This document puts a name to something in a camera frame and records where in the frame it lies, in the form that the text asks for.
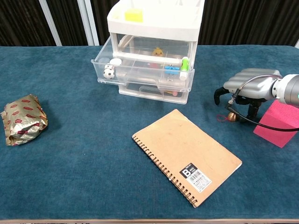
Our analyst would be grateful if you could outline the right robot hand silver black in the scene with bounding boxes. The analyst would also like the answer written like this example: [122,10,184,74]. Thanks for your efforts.
[214,68,283,119]

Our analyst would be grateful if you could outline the small golden bell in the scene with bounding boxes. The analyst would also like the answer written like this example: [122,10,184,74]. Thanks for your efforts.
[216,111,240,123]

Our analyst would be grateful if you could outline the clear drawer with small toys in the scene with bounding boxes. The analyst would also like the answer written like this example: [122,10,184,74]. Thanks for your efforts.
[90,35,196,93]

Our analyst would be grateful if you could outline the white plastic drawer cabinet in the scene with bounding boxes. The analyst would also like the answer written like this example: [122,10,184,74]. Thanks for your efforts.
[107,0,206,105]

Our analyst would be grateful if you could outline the clear plastic drawer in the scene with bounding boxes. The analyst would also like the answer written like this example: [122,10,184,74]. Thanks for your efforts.
[118,81,189,105]

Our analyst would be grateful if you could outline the pink cube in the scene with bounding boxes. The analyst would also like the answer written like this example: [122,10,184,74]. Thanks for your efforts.
[253,99,299,148]

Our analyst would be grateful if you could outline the black pleated curtain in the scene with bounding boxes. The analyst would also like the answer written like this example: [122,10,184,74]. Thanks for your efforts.
[0,0,56,47]
[90,0,117,46]
[198,0,299,46]
[46,0,89,46]

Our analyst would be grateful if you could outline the green white tube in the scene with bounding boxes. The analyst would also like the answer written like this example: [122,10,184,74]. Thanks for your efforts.
[179,56,190,81]

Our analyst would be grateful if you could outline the blue binder clips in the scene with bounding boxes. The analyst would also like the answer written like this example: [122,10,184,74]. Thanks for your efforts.
[164,66,182,75]

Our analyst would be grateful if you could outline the kraft spiral notebook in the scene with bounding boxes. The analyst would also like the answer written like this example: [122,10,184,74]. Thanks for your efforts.
[132,109,243,208]

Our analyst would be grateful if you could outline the yellow block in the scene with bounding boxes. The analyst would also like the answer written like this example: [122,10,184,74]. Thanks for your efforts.
[124,9,143,23]

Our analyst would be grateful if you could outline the teal table cloth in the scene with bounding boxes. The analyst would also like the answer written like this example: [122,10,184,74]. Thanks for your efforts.
[0,45,299,221]

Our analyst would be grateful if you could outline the gold foil snack packet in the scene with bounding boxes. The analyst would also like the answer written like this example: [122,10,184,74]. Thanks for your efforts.
[0,93,49,147]

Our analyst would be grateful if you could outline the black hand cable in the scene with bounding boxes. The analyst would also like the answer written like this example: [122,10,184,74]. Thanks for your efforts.
[225,74,299,132]

